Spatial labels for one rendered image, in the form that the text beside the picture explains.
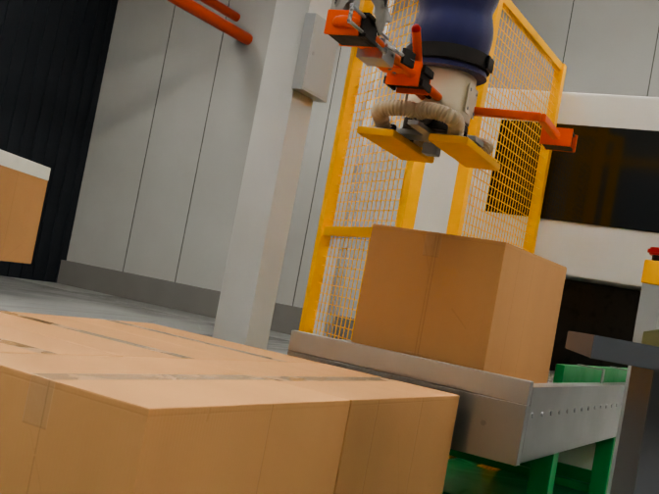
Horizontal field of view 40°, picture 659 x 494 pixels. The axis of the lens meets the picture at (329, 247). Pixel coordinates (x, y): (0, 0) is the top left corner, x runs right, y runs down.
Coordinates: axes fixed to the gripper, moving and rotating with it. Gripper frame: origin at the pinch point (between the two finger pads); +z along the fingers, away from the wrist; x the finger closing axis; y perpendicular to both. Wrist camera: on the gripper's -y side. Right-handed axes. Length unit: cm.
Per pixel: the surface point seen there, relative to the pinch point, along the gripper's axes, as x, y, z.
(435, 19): 2, 49, -19
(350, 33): -1.3, -4.8, 2.6
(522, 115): -20, 63, 0
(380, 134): 9.0, 42.4, 12.9
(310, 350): 29, 67, 71
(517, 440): -33, 63, 81
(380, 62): -1.2, 12.2, 3.1
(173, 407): -10, -56, 73
